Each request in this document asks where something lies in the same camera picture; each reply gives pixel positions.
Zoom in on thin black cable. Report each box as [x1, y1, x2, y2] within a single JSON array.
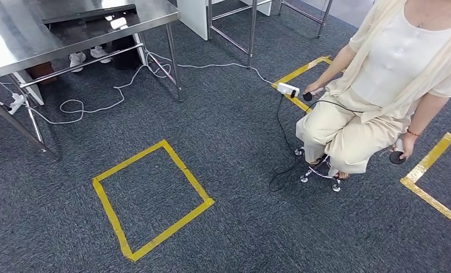
[[268, 94, 305, 193]]

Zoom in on white floor cable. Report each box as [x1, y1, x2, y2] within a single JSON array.
[[0, 51, 173, 125], [146, 52, 279, 86]]

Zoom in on stainless steel workbench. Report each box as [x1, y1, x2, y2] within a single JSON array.
[[0, 0, 183, 161]]

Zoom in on black bin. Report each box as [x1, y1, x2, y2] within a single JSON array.
[[110, 35, 142, 71]]

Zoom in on person's hand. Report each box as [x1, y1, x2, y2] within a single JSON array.
[[390, 131, 419, 161], [303, 81, 326, 97]]

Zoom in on white panel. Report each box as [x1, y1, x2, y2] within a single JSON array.
[[177, 0, 273, 41], [12, 69, 45, 106]]

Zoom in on white power strip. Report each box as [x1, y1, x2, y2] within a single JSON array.
[[0, 93, 27, 115], [277, 82, 300, 99]]

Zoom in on brown box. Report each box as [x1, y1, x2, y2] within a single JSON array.
[[25, 61, 57, 81]]

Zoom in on person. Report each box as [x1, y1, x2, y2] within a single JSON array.
[[296, 0, 451, 181]]

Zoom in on steel table frame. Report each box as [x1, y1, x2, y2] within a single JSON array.
[[278, 0, 333, 39]]

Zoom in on yellow floor tape square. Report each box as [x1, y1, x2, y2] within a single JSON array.
[[399, 133, 451, 231], [92, 140, 216, 263]]

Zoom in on chrome stool base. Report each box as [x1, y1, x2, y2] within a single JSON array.
[[293, 147, 343, 193]]

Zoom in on black floor cable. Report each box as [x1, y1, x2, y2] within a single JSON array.
[[304, 100, 365, 114]]

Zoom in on white shoe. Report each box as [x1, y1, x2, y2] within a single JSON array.
[[68, 52, 87, 73], [89, 45, 113, 64]]

